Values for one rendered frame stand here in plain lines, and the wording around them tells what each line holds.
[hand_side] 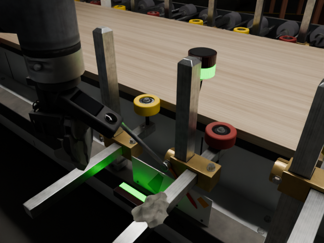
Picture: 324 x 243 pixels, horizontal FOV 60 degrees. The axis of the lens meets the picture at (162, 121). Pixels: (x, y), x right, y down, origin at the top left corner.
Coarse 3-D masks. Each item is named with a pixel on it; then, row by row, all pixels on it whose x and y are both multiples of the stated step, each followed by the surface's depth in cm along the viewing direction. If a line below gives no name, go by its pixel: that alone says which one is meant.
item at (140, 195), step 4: (124, 184) 84; (124, 188) 82; (128, 188) 82; (132, 188) 82; (132, 192) 81; (136, 192) 81; (136, 196) 80; (140, 196) 80; (144, 196) 80; (144, 200) 79
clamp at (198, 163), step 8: (168, 152) 70; (176, 160) 68; (192, 160) 67; (200, 160) 67; (208, 160) 67; (176, 168) 69; (184, 168) 67; (192, 168) 65; (200, 168) 65; (216, 168) 65; (200, 176) 65; (208, 176) 63; (216, 176) 66; (200, 184) 66; (208, 184) 64
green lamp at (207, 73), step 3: (201, 69) 57; (204, 69) 57; (207, 69) 57; (210, 69) 58; (213, 69) 58; (201, 72) 57; (204, 72) 57; (207, 72) 58; (210, 72) 58; (213, 72) 59; (201, 75) 58; (204, 75) 58; (207, 75) 58; (210, 75) 58; (213, 75) 59; (201, 78) 58; (204, 78) 58; (207, 78) 58
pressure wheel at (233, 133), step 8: (208, 128) 72; (216, 128) 73; (224, 128) 73; (232, 128) 72; (208, 136) 70; (216, 136) 69; (224, 136) 69; (232, 136) 69; (208, 144) 71; (216, 144) 70; (224, 144) 69; (232, 144) 71
